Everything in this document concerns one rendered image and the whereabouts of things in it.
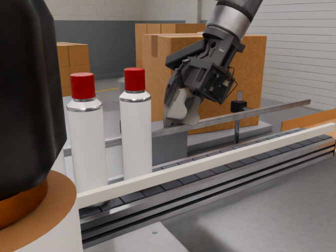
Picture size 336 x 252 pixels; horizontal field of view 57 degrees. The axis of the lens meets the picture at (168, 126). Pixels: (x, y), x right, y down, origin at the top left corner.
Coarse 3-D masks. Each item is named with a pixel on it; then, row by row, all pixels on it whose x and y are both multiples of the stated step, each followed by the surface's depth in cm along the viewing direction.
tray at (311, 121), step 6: (312, 114) 101; (318, 114) 102; (324, 114) 104; (330, 114) 106; (288, 120) 94; (294, 120) 96; (300, 120) 98; (306, 120) 100; (312, 120) 101; (318, 120) 103; (324, 120) 105; (330, 120) 106; (282, 126) 94; (288, 126) 95; (294, 126) 97; (300, 126) 99; (306, 126) 100; (312, 126) 100; (330, 132) 94
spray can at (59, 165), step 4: (60, 152) 43; (60, 156) 44; (56, 160) 43; (60, 160) 44; (56, 164) 43; (60, 164) 44; (64, 164) 45; (52, 168) 43; (56, 168) 43; (60, 168) 44; (64, 168) 45; (60, 172) 44; (64, 172) 45
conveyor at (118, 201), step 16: (304, 128) 84; (304, 144) 73; (192, 160) 64; (240, 160) 64; (256, 160) 64; (192, 176) 58; (208, 176) 58; (144, 192) 52; (160, 192) 53; (80, 208) 48; (96, 208) 48
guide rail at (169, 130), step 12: (264, 108) 73; (276, 108) 75; (288, 108) 78; (204, 120) 64; (216, 120) 65; (228, 120) 67; (156, 132) 58; (168, 132) 59; (108, 144) 53; (120, 144) 54
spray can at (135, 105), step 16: (128, 80) 48; (144, 80) 49; (128, 96) 48; (144, 96) 49; (128, 112) 49; (144, 112) 49; (128, 128) 50; (144, 128) 50; (128, 144) 51; (144, 144) 51; (128, 160) 52; (144, 160) 52; (128, 176) 53
